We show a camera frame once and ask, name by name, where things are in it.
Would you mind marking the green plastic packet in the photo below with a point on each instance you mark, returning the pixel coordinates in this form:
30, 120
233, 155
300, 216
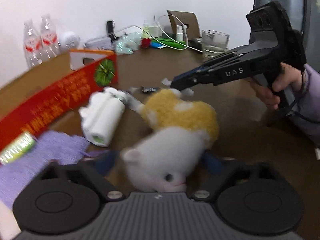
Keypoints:
167, 43

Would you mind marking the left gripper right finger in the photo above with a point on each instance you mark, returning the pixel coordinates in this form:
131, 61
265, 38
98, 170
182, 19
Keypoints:
218, 172

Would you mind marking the white spray bottle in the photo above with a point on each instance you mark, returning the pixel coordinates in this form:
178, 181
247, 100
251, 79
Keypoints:
179, 33

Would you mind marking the white round speaker robot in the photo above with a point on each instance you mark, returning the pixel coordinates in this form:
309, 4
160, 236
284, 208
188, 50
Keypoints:
69, 40

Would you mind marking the brown cardboard piece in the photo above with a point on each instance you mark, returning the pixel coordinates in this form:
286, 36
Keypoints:
189, 19

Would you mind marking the teal crumpled plastic bag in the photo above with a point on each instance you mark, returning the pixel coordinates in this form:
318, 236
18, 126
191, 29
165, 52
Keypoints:
128, 44

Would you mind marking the purple sleeve forearm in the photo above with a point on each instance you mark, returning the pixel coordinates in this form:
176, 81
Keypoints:
307, 116

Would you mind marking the dark monitor screen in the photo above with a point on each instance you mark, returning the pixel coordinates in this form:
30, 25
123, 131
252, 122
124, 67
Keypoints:
304, 17

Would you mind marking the water bottle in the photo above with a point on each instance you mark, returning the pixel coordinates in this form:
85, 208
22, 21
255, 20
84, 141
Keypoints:
50, 44
32, 44

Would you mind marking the left water bottle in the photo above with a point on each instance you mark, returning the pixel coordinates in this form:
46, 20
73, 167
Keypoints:
32, 44

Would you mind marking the right water bottle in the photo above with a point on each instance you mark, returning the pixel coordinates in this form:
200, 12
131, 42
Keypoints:
50, 44

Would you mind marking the person's right hand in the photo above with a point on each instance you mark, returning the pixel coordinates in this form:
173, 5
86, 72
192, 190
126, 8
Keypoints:
289, 77

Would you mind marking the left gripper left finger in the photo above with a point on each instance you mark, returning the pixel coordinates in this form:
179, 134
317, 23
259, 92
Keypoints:
103, 161

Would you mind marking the yellow white plush toy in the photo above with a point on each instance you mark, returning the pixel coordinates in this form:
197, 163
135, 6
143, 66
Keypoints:
181, 132

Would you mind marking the white water filter device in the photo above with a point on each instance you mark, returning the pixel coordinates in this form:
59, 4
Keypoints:
100, 118

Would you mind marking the red small object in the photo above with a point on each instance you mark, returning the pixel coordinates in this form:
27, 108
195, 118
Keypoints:
145, 43

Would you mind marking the red orange cardboard box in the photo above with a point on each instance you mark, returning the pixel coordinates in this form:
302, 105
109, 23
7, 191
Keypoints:
37, 98

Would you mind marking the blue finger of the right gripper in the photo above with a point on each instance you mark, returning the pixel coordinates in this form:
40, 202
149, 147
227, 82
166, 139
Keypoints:
186, 80

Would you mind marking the clear glass cup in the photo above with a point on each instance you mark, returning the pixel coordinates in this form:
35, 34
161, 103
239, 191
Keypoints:
214, 43

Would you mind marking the purple towel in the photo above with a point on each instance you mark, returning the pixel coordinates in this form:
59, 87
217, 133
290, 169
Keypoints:
49, 146

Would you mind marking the small black wrapper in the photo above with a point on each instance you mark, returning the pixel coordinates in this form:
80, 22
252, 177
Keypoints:
149, 90

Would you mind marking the white tissue pack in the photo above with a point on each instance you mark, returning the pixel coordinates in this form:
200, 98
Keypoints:
8, 225

